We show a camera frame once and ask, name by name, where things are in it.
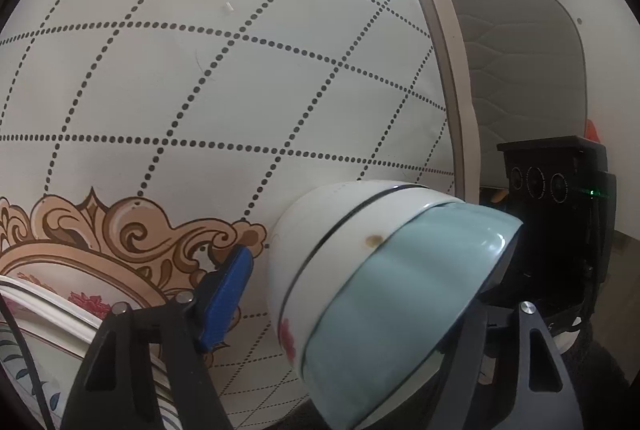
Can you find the white bowl with black rim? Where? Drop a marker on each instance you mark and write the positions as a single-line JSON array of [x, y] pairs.
[[350, 270]]

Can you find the white plate with blue leaves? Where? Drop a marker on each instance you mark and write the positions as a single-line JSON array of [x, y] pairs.
[[25, 360]]

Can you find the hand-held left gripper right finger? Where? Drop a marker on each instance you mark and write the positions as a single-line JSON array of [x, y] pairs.
[[520, 360]]

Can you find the white plate with pink roses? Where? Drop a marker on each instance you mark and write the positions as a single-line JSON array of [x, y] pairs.
[[85, 302]]

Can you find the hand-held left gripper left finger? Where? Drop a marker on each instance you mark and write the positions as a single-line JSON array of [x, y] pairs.
[[227, 300]]

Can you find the pale blue bowl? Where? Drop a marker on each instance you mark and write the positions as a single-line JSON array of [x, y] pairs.
[[400, 310]]

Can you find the grey padded chair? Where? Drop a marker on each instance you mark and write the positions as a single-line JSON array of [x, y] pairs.
[[520, 75]]

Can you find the orange cloth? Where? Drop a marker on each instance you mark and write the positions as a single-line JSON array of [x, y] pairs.
[[592, 130]]

